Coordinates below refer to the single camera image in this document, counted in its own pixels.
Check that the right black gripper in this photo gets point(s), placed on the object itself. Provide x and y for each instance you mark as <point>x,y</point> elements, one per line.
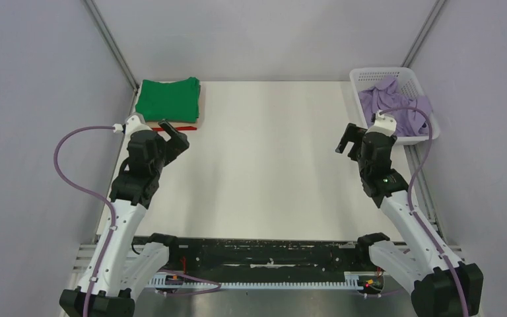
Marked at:
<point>354,134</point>

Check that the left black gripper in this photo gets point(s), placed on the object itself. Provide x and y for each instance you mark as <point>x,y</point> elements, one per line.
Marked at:
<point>176,144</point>

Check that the purple t shirt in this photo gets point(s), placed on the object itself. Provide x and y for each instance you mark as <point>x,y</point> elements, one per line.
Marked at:
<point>385,95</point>

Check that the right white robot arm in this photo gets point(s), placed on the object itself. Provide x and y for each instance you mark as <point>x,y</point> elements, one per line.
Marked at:
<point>438,281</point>

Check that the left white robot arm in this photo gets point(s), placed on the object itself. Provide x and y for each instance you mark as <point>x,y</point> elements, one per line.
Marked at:
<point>108,286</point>

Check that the folded red t shirt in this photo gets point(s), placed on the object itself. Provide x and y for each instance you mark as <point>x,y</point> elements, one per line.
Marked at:
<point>182,128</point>

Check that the folded green t shirt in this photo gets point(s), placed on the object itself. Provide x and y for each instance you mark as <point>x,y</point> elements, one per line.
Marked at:
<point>168,100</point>

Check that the white plastic basket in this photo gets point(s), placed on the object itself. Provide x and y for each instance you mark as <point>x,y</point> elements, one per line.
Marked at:
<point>364,78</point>

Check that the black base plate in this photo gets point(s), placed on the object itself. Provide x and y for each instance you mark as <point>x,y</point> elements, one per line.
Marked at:
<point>261,261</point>

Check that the left aluminium corner rail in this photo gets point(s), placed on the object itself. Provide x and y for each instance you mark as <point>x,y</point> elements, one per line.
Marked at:
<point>113,47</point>

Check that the aluminium corner rail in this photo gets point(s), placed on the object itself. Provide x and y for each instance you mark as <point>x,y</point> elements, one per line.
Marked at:
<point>113,47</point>
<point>426,28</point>

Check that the white slotted cable duct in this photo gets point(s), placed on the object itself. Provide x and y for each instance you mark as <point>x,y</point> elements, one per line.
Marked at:
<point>348,282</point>

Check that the right aluminium corner rail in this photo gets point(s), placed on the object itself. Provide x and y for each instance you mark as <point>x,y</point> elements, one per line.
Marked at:
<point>426,28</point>

